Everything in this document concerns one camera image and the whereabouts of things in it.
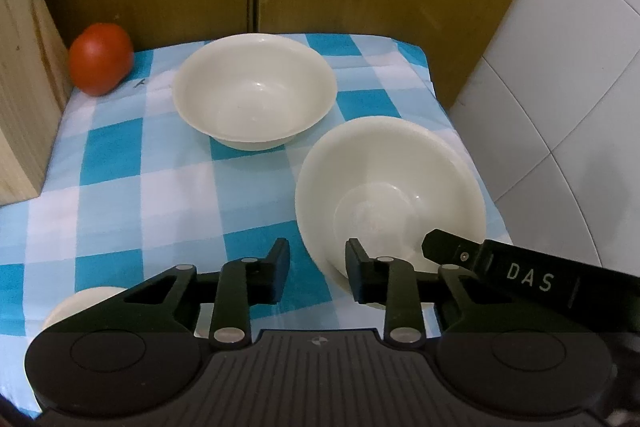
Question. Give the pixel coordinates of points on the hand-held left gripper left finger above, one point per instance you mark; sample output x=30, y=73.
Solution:
x=279, y=267

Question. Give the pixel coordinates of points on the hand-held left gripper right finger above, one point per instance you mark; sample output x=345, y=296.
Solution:
x=356, y=269

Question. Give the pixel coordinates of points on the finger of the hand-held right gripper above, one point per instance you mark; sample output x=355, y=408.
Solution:
x=450, y=247

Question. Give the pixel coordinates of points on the cream bowl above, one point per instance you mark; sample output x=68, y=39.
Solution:
x=255, y=92
x=80, y=303
x=380, y=167

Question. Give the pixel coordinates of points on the blue white checked tablecloth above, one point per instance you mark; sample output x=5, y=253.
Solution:
x=150, y=167

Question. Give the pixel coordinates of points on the red tomato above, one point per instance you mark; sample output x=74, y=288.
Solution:
x=100, y=59

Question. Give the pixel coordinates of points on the wooden knife block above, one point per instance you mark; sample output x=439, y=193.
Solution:
x=25, y=97

